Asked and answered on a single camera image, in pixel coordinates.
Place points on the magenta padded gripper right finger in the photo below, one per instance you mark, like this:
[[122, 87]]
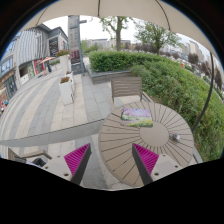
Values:
[[152, 166]]

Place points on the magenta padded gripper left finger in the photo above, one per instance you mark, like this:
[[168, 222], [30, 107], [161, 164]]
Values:
[[71, 166]]

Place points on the floral painted mouse pad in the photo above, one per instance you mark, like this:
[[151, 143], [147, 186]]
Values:
[[132, 117]]

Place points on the round slatted wooden table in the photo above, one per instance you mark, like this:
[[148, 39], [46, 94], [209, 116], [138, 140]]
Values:
[[115, 140]]

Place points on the patio chair at left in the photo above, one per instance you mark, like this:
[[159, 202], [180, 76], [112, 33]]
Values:
[[38, 162]]

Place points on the near white planter box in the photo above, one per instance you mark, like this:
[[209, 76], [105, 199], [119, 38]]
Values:
[[66, 90]]

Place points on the white planter box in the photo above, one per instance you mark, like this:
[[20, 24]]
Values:
[[70, 76], [66, 90]]

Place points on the brown slatted patio chair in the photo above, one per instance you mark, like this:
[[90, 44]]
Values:
[[126, 86]]

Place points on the trimmed green hedge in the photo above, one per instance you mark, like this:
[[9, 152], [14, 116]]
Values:
[[166, 82]]

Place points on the far white planter box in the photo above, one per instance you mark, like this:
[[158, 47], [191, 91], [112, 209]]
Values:
[[70, 76]]

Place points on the tall white round planter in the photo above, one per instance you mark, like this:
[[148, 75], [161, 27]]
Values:
[[63, 56]]

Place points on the tall grey stone pillar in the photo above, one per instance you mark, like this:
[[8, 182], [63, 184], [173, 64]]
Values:
[[76, 57]]

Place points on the beige patio umbrella canopy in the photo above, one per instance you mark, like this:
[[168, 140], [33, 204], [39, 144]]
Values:
[[155, 11]]

